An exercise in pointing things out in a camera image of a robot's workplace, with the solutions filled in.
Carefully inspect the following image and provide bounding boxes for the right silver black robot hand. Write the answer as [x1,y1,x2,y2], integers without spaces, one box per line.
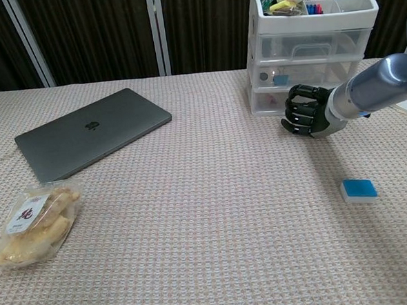
[277,80,347,141]

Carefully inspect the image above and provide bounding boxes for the small clear plastic bag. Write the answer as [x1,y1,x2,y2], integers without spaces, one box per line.
[250,84,299,118]

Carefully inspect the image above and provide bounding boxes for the small blue block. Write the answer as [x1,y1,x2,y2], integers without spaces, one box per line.
[339,177,379,206]

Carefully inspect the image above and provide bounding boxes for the blue and red pins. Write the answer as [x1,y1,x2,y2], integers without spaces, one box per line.
[306,2,324,16]

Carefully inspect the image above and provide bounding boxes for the yellow small block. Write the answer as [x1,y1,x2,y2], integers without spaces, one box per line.
[268,0,295,13]

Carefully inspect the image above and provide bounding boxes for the pink woven tablecloth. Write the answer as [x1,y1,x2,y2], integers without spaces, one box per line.
[0,56,407,305]

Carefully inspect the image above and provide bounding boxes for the grey closed laptop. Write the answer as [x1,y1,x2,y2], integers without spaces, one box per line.
[11,85,177,186]

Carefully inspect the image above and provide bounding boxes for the black curtain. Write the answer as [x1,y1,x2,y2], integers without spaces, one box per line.
[0,0,407,97]

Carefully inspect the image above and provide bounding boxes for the clear bag of yellow snacks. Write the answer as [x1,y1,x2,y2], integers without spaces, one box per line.
[0,179,89,273]

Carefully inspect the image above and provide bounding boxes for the white plastic drawer organizer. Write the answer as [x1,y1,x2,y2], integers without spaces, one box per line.
[242,0,386,118]

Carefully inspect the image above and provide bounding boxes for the grey metal frame post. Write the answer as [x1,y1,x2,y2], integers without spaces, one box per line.
[144,0,172,77]
[3,0,57,91]

